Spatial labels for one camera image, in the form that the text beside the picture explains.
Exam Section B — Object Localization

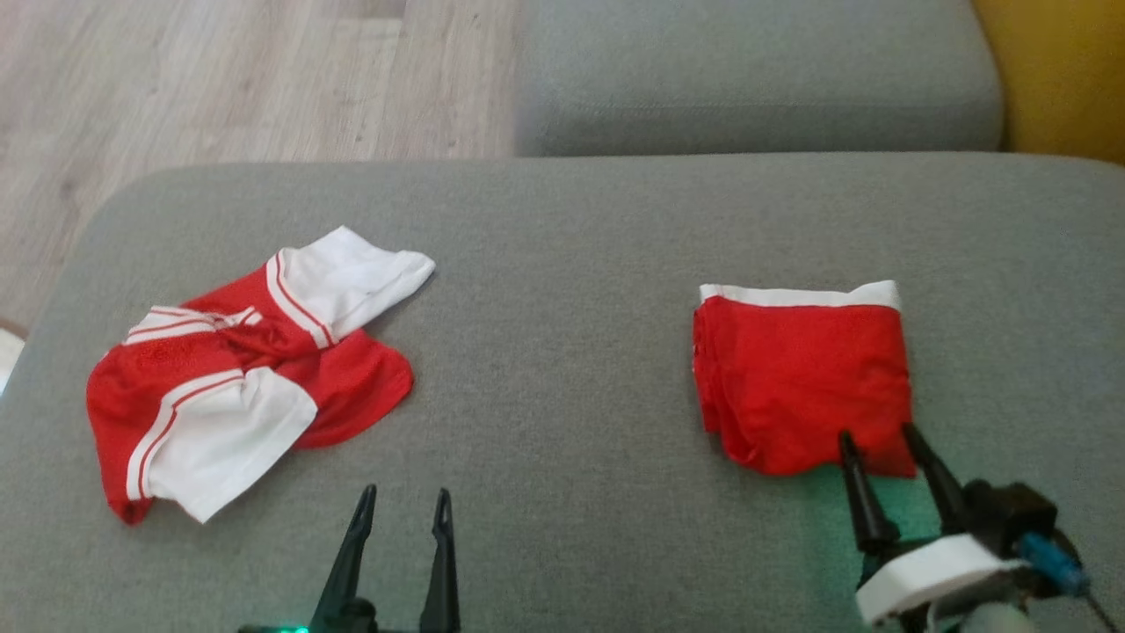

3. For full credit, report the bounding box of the grey fabric sofa block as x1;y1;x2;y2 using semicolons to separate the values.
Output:
514;0;1005;157

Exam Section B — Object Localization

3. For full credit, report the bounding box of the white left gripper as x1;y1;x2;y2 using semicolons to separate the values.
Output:
237;484;461;633

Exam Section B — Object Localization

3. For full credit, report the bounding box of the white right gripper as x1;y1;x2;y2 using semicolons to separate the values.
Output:
838;424;1031;633

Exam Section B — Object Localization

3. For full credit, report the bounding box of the grey fabric sofa seat cushion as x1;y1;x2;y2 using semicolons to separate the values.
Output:
0;151;1125;633

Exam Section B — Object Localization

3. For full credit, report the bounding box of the thin black right cable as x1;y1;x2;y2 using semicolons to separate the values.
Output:
1081;589;1124;633

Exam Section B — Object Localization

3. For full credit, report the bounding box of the white object on floor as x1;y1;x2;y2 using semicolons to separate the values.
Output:
0;321;27;394

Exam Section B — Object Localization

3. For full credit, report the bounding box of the blue right cable plug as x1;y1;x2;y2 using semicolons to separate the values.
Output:
1018;532;1091;599

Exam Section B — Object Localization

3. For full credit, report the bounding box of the red white basketball jersey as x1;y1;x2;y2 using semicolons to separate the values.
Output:
85;226;437;526

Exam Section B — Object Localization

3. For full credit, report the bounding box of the red shorts white waistband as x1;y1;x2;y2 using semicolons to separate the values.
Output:
692;280;917;480

